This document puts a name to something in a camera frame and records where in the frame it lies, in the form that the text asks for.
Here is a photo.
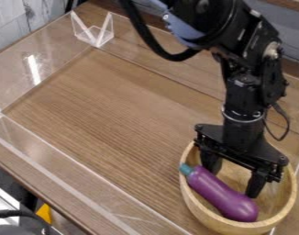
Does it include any brown wooden bowl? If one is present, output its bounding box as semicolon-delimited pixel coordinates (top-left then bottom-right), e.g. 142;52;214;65
180;141;298;235

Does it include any black device with yellow label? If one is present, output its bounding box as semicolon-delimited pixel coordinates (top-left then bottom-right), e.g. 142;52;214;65
0;206;65;235

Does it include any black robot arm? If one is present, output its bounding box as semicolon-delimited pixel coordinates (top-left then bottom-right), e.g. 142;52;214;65
119;0;290;198

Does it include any clear acrylic corner bracket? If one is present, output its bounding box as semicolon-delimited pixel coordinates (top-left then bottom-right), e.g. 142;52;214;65
70;12;114;48

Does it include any purple toy eggplant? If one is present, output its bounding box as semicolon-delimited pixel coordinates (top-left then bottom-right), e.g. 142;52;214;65
180;163;260;222

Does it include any black cable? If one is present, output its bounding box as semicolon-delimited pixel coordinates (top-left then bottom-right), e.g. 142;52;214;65
0;208;53;235

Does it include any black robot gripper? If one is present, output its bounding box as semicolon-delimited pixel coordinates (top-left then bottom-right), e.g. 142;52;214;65
194;113;290;198

